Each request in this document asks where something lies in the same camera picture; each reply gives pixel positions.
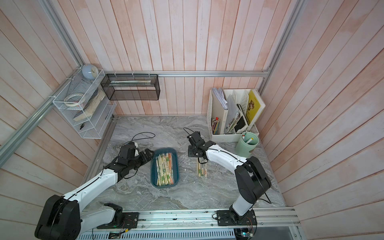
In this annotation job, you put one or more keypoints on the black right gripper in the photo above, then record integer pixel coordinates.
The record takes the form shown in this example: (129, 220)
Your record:
(190, 153)

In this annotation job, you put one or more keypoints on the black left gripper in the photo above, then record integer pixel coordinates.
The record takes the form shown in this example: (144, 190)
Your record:
(145, 159)

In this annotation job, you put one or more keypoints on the teal plastic storage tray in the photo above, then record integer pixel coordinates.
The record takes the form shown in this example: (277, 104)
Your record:
(165, 168)

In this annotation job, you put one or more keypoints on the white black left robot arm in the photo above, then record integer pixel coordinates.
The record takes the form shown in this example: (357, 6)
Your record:
(63, 217)

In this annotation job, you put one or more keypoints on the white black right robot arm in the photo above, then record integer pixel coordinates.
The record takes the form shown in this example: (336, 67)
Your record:
(252, 179)

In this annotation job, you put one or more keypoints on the bundle of coloured folders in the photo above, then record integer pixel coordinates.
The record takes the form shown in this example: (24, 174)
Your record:
(215, 125)

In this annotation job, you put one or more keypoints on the black booklet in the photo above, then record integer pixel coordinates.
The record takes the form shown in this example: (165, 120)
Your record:
(241, 124)

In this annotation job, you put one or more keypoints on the white file organizer rack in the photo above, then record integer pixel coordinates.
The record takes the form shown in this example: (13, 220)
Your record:
(228, 117)

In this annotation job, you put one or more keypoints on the mint green pen cup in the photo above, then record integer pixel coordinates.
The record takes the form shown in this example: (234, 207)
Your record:
(243, 149)

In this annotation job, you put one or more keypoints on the white papers in organizer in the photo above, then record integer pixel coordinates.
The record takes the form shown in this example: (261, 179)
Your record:
(219, 93)

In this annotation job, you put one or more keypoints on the yellow book with animal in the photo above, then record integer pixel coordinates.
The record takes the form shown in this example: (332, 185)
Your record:
(255, 107)

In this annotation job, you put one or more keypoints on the old book on shelf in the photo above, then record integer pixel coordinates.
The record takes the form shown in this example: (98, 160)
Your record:
(91, 106)

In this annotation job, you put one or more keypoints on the roll of tape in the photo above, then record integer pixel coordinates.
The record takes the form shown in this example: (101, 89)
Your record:
(74, 100)

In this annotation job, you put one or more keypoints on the small grey globe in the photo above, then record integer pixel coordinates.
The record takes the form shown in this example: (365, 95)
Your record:
(90, 72)

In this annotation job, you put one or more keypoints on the black mesh wall basket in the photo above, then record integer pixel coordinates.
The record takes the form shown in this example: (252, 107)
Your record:
(131, 87)

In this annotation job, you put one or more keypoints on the white wire wall shelf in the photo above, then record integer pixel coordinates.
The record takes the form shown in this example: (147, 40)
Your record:
(89, 128)

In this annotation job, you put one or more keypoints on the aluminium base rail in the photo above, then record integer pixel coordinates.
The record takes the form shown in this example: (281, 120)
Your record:
(281, 223)

